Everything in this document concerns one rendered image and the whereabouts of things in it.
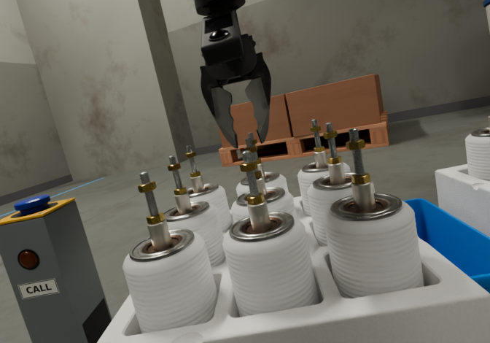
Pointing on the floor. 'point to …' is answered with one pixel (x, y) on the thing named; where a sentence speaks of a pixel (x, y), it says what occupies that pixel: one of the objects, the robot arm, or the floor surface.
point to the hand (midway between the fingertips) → (247, 137)
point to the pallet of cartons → (300, 101)
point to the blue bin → (453, 240)
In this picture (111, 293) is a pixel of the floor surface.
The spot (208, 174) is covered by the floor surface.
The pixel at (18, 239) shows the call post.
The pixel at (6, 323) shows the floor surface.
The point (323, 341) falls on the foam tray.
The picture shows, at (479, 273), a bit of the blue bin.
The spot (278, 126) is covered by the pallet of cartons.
